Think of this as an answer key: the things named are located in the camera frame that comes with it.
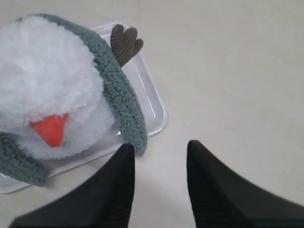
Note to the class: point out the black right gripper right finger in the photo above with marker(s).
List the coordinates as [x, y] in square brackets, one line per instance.
[220, 198]

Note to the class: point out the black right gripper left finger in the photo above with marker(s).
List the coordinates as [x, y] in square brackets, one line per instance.
[103, 201]

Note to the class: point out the green fleece scarf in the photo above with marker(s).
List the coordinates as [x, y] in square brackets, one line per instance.
[118, 95]

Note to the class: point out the white plush snowman toy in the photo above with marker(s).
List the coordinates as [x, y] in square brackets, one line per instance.
[47, 83]

